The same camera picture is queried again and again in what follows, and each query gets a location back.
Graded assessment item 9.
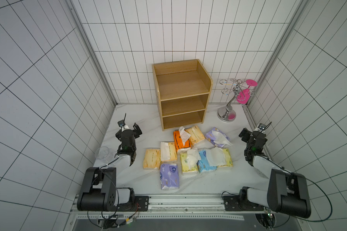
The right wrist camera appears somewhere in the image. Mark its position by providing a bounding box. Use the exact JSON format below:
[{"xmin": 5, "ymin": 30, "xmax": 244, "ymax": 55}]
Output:
[{"xmin": 255, "ymin": 123, "xmax": 268, "ymax": 132}]

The right base cable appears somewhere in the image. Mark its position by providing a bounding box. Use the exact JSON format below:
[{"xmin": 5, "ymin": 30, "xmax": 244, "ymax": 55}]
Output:
[{"xmin": 255, "ymin": 212, "xmax": 291, "ymax": 229}]

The yellow tissue pack shelf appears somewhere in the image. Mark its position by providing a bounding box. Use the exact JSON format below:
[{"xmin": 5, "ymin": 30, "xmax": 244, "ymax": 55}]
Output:
[{"xmin": 205, "ymin": 147, "xmax": 233, "ymax": 168}]

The chrome glass holder stand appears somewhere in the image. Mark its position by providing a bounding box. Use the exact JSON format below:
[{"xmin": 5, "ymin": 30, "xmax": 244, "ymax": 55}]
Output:
[{"xmin": 217, "ymin": 79, "xmax": 258, "ymax": 122}]

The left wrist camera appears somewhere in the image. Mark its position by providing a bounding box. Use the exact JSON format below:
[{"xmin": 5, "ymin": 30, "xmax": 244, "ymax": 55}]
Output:
[{"xmin": 118, "ymin": 119, "xmax": 130, "ymax": 132}]

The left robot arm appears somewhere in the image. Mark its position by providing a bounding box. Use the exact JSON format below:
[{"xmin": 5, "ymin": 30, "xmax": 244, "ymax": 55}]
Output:
[{"xmin": 77, "ymin": 120, "xmax": 142, "ymax": 212}]

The blue tissue pack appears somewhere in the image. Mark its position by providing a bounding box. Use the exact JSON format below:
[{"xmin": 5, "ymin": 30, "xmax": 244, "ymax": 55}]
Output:
[{"xmin": 197, "ymin": 149, "xmax": 217, "ymax": 173}]

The beige tissue pack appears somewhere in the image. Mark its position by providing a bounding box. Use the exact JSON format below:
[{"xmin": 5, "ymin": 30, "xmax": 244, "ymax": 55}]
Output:
[
  {"xmin": 185, "ymin": 125, "xmax": 205, "ymax": 146},
  {"xmin": 161, "ymin": 142, "xmax": 177, "ymax": 162}
]

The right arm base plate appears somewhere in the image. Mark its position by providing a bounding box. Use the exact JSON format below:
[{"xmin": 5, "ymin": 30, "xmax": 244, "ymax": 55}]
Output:
[{"xmin": 222, "ymin": 195, "xmax": 264, "ymax": 212}]

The orange tissue pack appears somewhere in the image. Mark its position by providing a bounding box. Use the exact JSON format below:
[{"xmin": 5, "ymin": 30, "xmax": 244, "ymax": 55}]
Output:
[{"xmin": 173, "ymin": 127, "xmax": 191, "ymax": 153}]

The pink wine glass lower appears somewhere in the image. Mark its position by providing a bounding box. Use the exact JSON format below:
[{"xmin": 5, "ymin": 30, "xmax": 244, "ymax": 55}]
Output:
[{"xmin": 237, "ymin": 89, "xmax": 251, "ymax": 105}]

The white purple tissue pack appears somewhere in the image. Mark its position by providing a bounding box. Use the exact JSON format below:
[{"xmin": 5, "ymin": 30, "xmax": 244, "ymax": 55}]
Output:
[{"xmin": 205, "ymin": 127, "xmax": 233, "ymax": 148}]

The base cable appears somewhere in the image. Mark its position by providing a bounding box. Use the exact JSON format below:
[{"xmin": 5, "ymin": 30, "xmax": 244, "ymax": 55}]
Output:
[
  {"xmin": 255, "ymin": 212, "xmax": 291, "ymax": 229},
  {"xmin": 87, "ymin": 202, "xmax": 139, "ymax": 230}
]

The clear plastic cup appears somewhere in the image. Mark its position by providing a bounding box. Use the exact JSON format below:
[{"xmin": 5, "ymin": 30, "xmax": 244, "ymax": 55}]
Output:
[{"xmin": 94, "ymin": 146, "xmax": 110, "ymax": 160}]

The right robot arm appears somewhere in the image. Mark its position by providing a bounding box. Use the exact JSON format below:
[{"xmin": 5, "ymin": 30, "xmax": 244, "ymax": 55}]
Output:
[{"xmin": 238, "ymin": 128, "xmax": 311, "ymax": 218}]

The orange-yellow tissue pack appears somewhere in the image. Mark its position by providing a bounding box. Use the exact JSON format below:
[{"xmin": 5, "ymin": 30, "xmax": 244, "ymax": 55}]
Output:
[{"xmin": 143, "ymin": 148, "xmax": 161, "ymax": 169}]

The left base cable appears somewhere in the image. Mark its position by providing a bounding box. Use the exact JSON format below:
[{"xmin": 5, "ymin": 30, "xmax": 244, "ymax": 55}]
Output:
[{"xmin": 87, "ymin": 202, "xmax": 139, "ymax": 230}]

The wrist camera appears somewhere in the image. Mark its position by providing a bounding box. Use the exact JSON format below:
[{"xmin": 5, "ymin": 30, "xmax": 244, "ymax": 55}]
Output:
[
  {"xmin": 118, "ymin": 119, "xmax": 130, "ymax": 132},
  {"xmin": 255, "ymin": 123, "xmax": 268, "ymax": 132}
]

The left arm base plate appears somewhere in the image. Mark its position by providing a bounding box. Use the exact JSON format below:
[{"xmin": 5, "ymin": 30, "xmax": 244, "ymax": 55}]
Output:
[{"xmin": 117, "ymin": 195, "xmax": 150, "ymax": 212}]

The wooden three-tier shelf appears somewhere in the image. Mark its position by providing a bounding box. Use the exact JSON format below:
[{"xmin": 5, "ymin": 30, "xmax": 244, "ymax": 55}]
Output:
[{"xmin": 152, "ymin": 59, "xmax": 213, "ymax": 130}]

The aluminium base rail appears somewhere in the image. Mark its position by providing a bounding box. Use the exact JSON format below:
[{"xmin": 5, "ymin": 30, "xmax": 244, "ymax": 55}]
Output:
[{"xmin": 70, "ymin": 193, "xmax": 303, "ymax": 221}]

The yellow-green tissue pack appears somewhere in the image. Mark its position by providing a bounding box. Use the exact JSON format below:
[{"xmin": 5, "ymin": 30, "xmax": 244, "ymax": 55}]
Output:
[{"xmin": 180, "ymin": 148, "xmax": 201, "ymax": 175}]

